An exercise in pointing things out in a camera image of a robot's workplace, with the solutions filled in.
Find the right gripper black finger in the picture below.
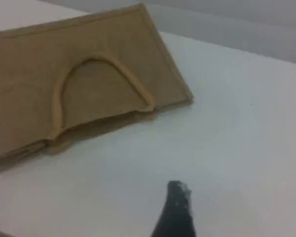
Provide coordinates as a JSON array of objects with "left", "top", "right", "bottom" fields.
[{"left": 150, "top": 180, "right": 197, "bottom": 237}]

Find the brown jute tote bag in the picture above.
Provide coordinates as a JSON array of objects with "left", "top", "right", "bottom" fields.
[{"left": 0, "top": 2, "right": 195, "bottom": 173}]

